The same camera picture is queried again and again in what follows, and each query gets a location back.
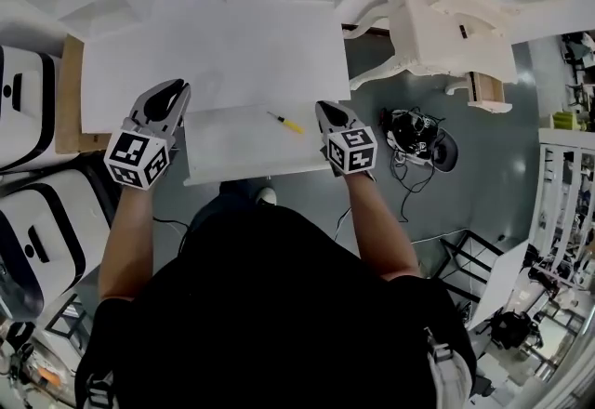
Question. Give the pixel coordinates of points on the white drawer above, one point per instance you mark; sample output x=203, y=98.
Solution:
x=246, y=151

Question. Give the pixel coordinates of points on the green plastic container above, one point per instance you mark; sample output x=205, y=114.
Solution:
x=564, y=121

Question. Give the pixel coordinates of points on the white board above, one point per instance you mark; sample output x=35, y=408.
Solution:
x=504, y=281

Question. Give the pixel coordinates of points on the black metal stool frame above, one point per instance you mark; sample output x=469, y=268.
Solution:
x=474, y=254

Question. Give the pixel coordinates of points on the white and black machine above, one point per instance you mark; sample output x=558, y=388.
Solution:
x=28, y=109
x=51, y=230

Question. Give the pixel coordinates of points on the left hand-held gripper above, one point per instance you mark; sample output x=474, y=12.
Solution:
x=135, y=156

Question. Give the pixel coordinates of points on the brown cardboard box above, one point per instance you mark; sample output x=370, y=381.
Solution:
x=70, y=109

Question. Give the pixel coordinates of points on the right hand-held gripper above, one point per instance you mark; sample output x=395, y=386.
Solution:
x=351, y=151

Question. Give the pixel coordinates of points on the person's black shirt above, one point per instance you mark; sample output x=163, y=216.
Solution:
x=269, y=305

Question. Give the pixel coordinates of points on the person's right forearm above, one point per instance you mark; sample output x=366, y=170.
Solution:
x=376, y=230

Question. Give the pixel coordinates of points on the person's white shoe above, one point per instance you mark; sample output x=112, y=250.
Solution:
x=266, y=196

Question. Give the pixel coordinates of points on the white desk with hutch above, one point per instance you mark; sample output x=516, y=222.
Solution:
x=218, y=44

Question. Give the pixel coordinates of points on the cream vanity table with mirror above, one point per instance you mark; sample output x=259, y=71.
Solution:
x=451, y=40

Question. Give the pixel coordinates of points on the person's dark trouser leg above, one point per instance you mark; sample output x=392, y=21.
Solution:
x=232, y=198

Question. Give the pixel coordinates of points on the yellow screwdriver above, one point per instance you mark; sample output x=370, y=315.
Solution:
x=292, y=125

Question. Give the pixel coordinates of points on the white shelf rack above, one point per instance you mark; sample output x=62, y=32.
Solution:
x=558, y=202

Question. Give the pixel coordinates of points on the person's left forearm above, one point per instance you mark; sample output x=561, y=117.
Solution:
x=128, y=244

